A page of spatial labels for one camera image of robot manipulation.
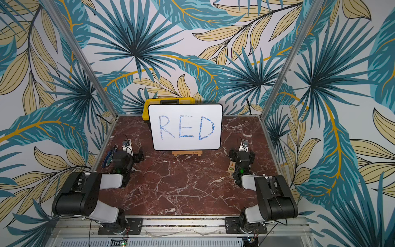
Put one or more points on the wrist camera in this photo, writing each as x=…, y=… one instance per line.
x=244, y=146
x=127, y=147

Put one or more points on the aluminium front rail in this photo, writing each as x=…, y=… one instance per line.
x=184, y=226

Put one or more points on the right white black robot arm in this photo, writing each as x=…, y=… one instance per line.
x=275, y=200

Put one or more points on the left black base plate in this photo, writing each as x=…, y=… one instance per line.
x=127, y=226

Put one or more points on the white dry-erase board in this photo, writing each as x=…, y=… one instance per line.
x=186, y=126

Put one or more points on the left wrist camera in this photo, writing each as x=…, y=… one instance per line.
x=127, y=147

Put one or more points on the left aluminium frame post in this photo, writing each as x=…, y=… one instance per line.
x=65, y=31

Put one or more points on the aluminium frame post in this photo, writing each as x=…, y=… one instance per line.
x=306, y=24
x=65, y=31

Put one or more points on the right aluminium frame post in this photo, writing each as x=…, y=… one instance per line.
x=306, y=24

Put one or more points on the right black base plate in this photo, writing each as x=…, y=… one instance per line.
x=236, y=225

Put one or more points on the wooden board easel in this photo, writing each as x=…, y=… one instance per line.
x=187, y=152

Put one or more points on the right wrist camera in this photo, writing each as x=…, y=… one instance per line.
x=244, y=146

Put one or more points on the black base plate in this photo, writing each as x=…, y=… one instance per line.
x=236, y=225
x=127, y=226

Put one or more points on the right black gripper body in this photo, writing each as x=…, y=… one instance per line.
x=243, y=154

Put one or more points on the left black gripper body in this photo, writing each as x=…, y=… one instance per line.
x=136, y=158

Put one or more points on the yellow tool case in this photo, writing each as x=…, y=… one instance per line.
x=165, y=101

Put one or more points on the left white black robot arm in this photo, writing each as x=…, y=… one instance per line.
x=79, y=195

